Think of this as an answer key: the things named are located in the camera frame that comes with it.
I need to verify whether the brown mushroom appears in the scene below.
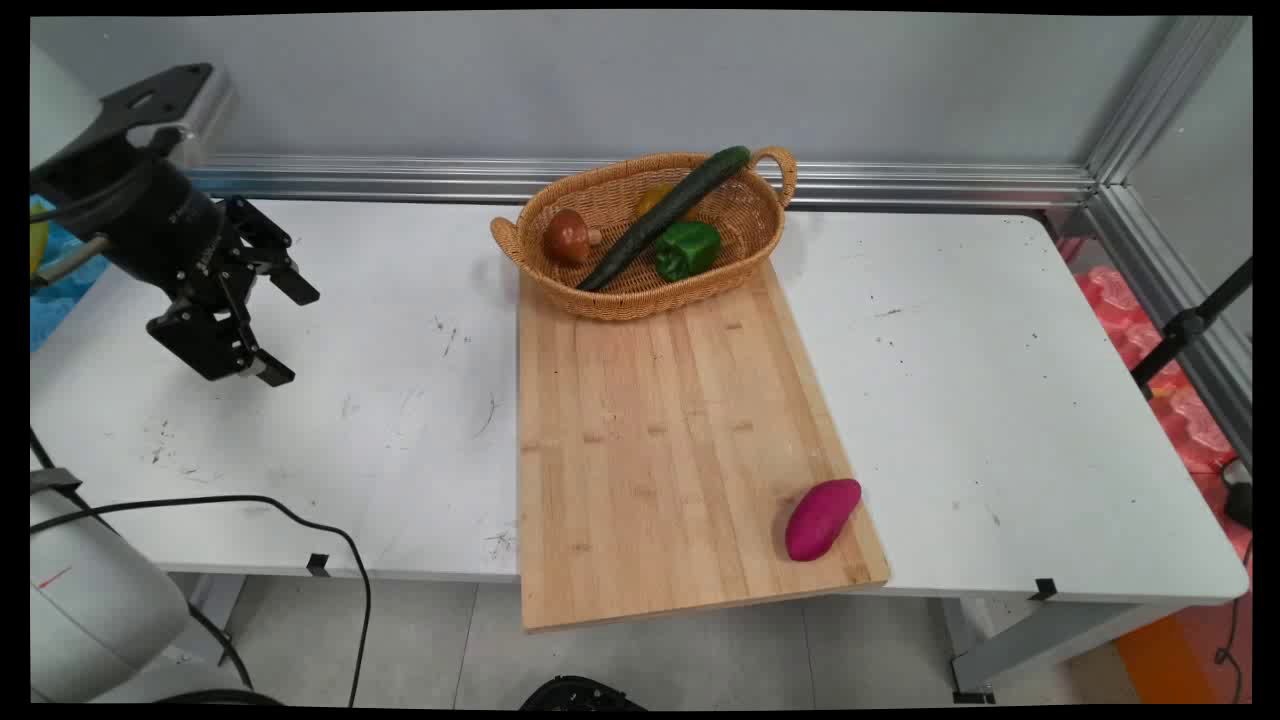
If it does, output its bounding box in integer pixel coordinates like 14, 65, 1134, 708
543, 208, 603, 267

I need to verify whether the black tripod pole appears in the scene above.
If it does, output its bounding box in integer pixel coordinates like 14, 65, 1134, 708
1130, 257, 1253, 401

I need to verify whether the red bubble wrap sheet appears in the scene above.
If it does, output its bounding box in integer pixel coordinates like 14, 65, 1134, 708
1074, 265, 1253, 563

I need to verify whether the horizontal aluminium frame rail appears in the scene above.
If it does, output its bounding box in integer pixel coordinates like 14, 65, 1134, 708
185, 153, 1098, 212

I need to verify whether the long dark green cucumber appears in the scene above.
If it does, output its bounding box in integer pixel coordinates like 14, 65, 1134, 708
576, 146, 752, 293

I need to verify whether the blue cloth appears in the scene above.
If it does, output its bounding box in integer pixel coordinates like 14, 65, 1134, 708
30, 195, 111, 353

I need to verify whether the thick black camera cable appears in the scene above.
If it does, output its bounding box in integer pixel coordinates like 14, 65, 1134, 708
30, 150, 166, 227

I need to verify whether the aluminium frame corner post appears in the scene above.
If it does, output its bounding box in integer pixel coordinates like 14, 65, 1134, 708
1085, 15, 1251, 187

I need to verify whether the black round floor object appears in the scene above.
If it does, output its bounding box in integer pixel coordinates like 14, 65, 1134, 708
519, 676, 648, 712

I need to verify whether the aluminium frame side rail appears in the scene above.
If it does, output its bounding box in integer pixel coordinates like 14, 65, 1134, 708
1085, 184, 1253, 463

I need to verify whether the purple sweet potato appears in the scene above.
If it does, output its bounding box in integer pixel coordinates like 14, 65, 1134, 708
784, 478, 863, 563

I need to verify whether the wooden cutting board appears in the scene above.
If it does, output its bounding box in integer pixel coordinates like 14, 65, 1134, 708
517, 258, 891, 633

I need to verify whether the grey table leg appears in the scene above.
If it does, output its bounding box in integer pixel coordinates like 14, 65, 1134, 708
165, 572, 247, 669
940, 598, 1193, 704

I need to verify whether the orange floor mat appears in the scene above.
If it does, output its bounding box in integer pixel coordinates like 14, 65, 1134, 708
1114, 613, 1229, 706

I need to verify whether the black device by frame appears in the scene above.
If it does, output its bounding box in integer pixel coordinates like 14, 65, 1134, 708
1221, 457, 1253, 531

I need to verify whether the green bell pepper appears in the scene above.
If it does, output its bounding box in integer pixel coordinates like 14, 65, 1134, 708
654, 221, 722, 282

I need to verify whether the thin black floor cable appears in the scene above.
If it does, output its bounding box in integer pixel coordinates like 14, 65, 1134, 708
1213, 540, 1253, 703

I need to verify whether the woven wicker basket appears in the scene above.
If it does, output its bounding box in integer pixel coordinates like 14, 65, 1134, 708
489, 146, 798, 322

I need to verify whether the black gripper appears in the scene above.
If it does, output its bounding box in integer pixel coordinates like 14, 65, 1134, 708
30, 140, 322, 389

